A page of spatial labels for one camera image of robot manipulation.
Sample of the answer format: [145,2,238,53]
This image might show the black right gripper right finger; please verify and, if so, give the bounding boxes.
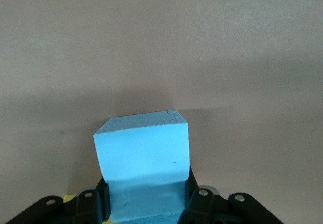
[178,167,281,224]

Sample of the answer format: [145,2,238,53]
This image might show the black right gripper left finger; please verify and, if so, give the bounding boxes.
[4,176,112,224]

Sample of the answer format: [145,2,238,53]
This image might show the light blue foam cube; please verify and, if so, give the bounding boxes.
[93,109,190,224]

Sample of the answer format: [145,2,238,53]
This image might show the brown table cover sheet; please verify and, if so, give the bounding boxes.
[0,0,323,224]

